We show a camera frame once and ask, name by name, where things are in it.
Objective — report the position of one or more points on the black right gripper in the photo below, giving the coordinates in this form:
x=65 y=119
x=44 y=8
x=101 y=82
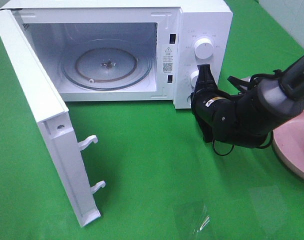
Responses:
x=215 y=110

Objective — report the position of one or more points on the pink round plate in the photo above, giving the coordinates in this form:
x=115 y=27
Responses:
x=288 y=144

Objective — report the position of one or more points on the white microwave door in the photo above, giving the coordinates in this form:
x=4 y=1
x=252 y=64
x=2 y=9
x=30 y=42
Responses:
x=52 y=117

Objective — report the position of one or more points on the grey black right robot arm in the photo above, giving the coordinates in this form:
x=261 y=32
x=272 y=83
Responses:
x=264 y=102

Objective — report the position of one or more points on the lower white timer knob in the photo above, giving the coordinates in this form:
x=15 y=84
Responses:
x=193 y=78

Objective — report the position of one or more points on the upper white power knob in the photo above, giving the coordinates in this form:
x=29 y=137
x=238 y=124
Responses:
x=203 y=48

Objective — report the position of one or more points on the glass microwave turntable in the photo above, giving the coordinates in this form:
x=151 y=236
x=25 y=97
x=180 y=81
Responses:
x=107 y=64

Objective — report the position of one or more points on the white microwave oven body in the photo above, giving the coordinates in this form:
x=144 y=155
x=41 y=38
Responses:
x=172 y=26

